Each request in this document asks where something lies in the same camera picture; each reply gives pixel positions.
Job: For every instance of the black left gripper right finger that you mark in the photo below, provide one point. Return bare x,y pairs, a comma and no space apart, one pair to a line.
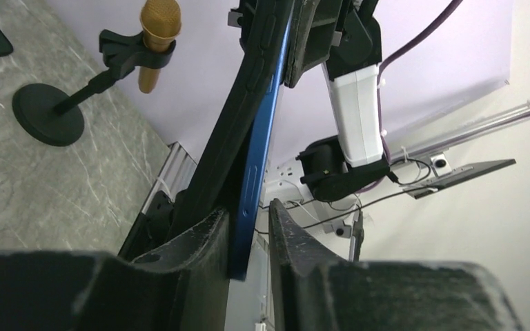
315,289

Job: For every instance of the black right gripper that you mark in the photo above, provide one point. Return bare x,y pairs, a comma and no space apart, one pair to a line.
312,29

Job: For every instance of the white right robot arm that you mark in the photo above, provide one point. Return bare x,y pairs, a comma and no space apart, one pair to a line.
338,166

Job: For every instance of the blue phone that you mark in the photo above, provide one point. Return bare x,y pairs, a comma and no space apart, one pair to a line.
255,164

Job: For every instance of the aluminium frame rail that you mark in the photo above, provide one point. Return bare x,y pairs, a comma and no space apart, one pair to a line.
469,132

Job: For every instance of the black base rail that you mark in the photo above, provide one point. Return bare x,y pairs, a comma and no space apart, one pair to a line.
152,229

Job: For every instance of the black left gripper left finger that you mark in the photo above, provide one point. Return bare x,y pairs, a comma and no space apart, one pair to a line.
181,285

